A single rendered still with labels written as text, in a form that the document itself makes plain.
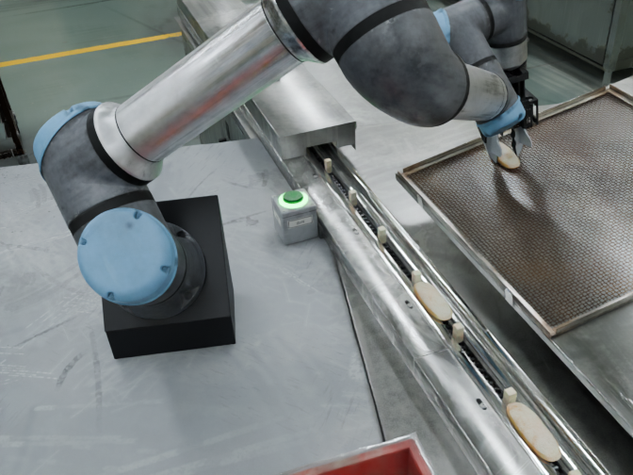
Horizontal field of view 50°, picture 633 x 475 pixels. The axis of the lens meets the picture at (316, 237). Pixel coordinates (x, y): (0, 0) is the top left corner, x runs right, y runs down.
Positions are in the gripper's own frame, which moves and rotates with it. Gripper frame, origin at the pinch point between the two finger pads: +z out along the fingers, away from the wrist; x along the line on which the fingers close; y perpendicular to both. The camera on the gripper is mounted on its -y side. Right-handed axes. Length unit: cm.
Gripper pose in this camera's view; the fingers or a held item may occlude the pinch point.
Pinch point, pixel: (504, 151)
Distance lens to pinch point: 137.8
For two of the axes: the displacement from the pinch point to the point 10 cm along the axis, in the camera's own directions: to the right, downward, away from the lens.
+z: 2.1, 7.5, 6.2
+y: 2.3, 5.8, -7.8
